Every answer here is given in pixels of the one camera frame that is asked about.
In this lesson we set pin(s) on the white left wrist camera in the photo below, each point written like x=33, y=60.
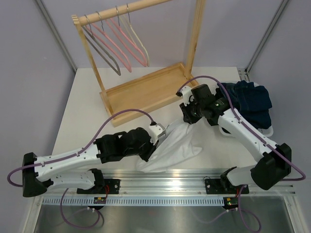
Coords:
x=156, y=130

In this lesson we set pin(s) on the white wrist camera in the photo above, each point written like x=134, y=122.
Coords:
x=186, y=94
x=156, y=130

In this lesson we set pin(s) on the aluminium mounting rail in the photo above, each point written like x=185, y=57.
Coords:
x=131, y=184

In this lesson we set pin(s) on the wooden hanger with blue garment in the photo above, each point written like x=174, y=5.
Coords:
x=138, y=36

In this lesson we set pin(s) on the dark blue garment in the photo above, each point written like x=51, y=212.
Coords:
x=252, y=102

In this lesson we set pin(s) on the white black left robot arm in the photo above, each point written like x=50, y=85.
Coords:
x=44, y=173

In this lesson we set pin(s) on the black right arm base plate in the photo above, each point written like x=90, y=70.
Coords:
x=214, y=186

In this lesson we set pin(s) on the pink hanger with black garment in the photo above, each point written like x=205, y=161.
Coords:
x=127, y=36

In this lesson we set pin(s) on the white slotted cable duct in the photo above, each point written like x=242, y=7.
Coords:
x=134, y=201

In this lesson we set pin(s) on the white plastic basket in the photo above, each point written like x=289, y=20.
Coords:
x=264, y=131

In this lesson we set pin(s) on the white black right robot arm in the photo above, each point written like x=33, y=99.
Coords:
x=272, y=160

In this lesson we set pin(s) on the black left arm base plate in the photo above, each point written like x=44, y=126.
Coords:
x=112, y=186

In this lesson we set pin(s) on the wooden clothes rack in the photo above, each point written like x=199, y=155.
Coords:
x=149, y=92

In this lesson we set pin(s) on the white garment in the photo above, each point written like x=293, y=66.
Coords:
x=176, y=146

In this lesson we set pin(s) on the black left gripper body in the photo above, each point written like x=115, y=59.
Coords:
x=145, y=154

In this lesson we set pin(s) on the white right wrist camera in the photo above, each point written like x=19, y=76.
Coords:
x=186, y=94

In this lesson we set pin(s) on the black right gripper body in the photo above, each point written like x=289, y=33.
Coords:
x=191, y=112

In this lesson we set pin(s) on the grey metal hanger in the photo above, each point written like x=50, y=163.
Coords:
x=102, y=48

